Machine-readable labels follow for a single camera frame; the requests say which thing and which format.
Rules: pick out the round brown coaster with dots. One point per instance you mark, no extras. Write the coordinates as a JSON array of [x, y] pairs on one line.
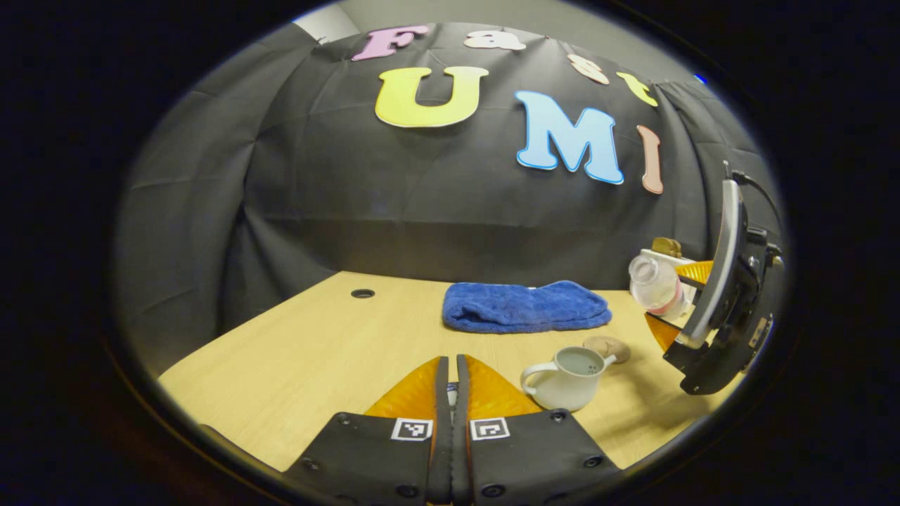
[[613, 348]]

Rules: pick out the clear water bottle pink label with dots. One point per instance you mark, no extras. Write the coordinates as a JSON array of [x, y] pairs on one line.
[[654, 284]]

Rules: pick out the blue towel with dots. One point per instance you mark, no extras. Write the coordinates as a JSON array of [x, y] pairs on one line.
[[524, 307]]

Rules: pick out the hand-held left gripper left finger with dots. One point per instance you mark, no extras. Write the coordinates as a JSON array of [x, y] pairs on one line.
[[441, 422]]

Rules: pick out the white toaster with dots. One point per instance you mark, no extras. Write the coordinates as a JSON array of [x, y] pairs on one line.
[[685, 261]]

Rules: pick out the white teacup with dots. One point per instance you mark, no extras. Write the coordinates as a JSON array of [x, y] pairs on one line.
[[566, 386]]

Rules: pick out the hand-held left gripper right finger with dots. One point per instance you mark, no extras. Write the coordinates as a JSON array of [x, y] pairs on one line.
[[462, 422]]

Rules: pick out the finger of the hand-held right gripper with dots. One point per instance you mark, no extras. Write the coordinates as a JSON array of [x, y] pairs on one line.
[[699, 273], [664, 334]]

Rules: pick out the brown bread slice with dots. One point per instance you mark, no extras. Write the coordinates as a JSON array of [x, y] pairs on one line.
[[666, 247]]

